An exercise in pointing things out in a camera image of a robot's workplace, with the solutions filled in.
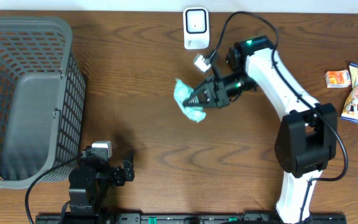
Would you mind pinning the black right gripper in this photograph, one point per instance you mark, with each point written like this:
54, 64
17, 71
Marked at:
216, 93

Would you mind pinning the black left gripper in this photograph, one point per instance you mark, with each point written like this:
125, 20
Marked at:
119, 177

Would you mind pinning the mint green tissue pack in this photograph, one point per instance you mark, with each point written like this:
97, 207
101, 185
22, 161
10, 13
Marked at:
182, 94

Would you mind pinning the small orange box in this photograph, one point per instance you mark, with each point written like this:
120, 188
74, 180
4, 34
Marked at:
337, 79

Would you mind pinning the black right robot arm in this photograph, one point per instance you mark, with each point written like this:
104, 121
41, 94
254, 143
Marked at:
306, 139

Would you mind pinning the white barcode scanner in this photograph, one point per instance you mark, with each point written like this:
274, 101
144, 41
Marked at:
196, 28

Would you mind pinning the dark grey plastic basket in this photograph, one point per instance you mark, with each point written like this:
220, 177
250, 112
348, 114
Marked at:
42, 96

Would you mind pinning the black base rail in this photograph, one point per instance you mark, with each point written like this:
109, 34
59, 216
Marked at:
136, 218

